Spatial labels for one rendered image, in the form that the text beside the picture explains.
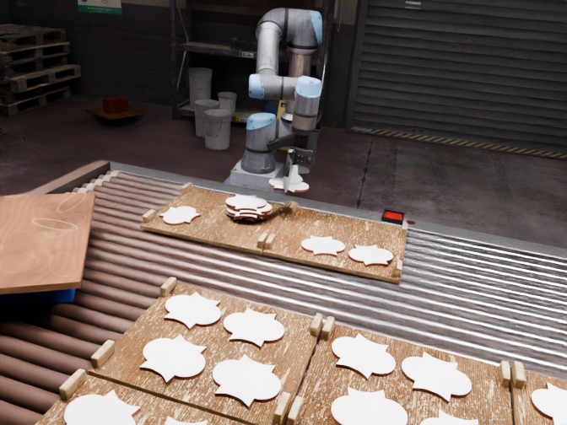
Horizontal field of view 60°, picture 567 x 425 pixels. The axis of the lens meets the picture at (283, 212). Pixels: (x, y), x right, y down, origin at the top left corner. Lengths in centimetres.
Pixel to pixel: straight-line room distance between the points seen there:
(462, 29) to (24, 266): 550
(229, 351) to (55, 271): 44
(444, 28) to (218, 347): 537
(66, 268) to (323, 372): 63
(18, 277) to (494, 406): 105
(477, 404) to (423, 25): 531
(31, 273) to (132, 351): 29
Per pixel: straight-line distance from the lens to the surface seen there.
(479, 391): 117
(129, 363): 112
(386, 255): 154
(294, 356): 113
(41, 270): 126
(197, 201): 180
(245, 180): 208
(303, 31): 193
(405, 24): 612
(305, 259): 147
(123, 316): 129
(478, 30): 621
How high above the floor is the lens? 168
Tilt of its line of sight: 25 degrees down
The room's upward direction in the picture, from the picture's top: 5 degrees clockwise
